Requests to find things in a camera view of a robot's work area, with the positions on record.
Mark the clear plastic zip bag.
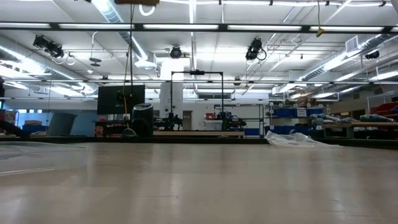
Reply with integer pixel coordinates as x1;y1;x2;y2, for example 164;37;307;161
265;130;327;147

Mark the tan elastic bandage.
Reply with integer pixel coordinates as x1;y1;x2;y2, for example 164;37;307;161
114;0;160;6

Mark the white storage box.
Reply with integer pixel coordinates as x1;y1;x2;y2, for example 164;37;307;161
204;119;223;131

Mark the white building column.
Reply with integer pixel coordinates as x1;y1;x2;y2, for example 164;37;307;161
160;60;184;119

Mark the blue storage bin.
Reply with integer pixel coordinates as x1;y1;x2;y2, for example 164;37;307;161
266;124;315;136
306;107;324;118
273;107;298;118

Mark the black monitor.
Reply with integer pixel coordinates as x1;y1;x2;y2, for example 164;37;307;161
96;84;146;115

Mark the cardboard box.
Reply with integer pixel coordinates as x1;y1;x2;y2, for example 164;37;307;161
295;95;318;108

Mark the grey fabric bundle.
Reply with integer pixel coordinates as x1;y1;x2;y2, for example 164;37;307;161
310;113;358;124
359;113;395;123

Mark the grey bin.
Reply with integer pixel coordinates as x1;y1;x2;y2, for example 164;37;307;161
48;112;78;136

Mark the blue crate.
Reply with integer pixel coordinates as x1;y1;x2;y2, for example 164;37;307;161
22;123;48;135

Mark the white ceiling vent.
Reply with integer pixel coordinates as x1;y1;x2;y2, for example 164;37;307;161
345;35;359;53

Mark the wooden workbench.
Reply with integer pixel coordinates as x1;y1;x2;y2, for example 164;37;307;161
323;121;398;138

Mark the red bin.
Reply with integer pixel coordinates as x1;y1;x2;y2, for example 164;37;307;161
369;101;398;116

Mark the black background station frame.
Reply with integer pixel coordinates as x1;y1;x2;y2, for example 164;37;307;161
170;70;224;131

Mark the black hanging cable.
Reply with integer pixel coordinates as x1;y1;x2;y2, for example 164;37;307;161
129;4;135;94

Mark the black ceiling camera with cable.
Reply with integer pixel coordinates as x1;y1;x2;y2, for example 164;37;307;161
244;36;267;62

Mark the white cable loop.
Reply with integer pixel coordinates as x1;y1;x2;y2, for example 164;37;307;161
138;4;156;17

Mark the silver air duct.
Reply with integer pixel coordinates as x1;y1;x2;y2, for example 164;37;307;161
91;0;149;60

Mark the yellow hanging cord tag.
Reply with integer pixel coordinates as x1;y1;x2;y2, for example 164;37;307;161
316;0;326;37

